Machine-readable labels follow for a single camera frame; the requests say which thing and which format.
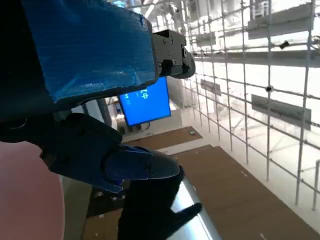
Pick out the large brown desk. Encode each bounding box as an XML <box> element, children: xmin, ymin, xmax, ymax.
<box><xmin>169</xmin><ymin>144</ymin><xmax>320</xmax><ymax>240</ymax></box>

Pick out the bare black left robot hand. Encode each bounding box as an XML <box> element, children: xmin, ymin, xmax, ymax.
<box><xmin>0</xmin><ymin>0</ymin><xmax>196</xmax><ymax>195</ymax></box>

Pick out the small brown desk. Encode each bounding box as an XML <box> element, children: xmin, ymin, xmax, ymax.
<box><xmin>122</xmin><ymin>126</ymin><xmax>203</xmax><ymax>151</ymax></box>

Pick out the white wire grid panel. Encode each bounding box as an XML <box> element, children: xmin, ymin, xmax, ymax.
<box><xmin>139</xmin><ymin>0</ymin><xmax>320</xmax><ymax>211</ymax></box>

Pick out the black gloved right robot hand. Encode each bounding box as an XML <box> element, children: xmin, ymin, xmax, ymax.
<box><xmin>116</xmin><ymin>172</ymin><xmax>203</xmax><ymax>240</ymax></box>

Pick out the blue monitor screen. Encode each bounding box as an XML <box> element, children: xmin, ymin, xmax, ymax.
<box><xmin>116</xmin><ymin>76</ymin><xmax>173</xmax><ymax>128</ymax></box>

